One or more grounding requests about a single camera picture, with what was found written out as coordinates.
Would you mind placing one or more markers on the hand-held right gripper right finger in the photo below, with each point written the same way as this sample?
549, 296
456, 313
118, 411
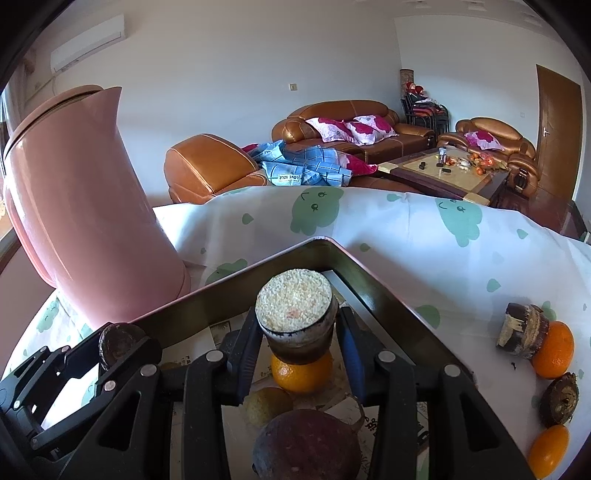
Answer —
351, 364

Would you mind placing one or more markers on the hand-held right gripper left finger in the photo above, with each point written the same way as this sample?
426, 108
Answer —
249, 364

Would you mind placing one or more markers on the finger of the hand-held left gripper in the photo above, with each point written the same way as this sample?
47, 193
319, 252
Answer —
41, 364
99, 394

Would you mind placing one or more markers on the tan round fruit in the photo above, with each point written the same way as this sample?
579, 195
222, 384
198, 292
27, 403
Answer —
265, 406

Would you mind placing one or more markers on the orange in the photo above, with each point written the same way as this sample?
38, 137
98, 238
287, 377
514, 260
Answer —
300, 376
549, 450
556, 353

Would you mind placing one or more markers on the dark brown round fruit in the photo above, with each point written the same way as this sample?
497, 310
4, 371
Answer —
120, 344

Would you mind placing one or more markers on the pink tin box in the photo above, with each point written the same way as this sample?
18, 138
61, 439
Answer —
207, 300

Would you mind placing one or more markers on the purple passion fruit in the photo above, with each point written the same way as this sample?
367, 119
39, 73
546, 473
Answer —
304, 447

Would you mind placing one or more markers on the dark wrinkled fruit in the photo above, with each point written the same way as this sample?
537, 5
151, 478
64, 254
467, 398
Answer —
561, 399

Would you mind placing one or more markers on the heap of small orange fruits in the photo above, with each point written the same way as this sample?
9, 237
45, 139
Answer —
480, 164

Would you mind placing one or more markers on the printed paper leaflet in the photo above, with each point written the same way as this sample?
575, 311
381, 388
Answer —
233, 438

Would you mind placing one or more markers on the pink electric kettle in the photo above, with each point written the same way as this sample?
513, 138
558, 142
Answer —
83, 207

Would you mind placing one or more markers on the wooden coffee table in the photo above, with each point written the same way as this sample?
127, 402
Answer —
429, 177

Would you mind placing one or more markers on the blue checked blanket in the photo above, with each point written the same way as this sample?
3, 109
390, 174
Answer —
314, 164

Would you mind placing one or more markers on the small metal can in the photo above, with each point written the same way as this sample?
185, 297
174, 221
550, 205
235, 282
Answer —
442, 155

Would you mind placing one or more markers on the pink floral pillow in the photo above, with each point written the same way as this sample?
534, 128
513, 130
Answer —
482, 139
328, 128
371, 127

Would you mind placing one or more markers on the brown leather sofa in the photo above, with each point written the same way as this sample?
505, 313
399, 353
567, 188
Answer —
337, 108

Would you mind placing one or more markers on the stacked dark chairs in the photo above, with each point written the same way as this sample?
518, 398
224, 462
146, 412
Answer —
425, 115

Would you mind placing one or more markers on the brown leather armchair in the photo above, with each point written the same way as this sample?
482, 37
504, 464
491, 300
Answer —
489, 127

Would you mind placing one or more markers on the tall patterned vase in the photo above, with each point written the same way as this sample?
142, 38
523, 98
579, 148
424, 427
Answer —
406, 81

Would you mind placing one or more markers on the brown wooden door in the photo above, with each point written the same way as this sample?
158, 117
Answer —
556, 138

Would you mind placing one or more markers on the white air conditioner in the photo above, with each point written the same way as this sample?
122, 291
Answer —
87, 44

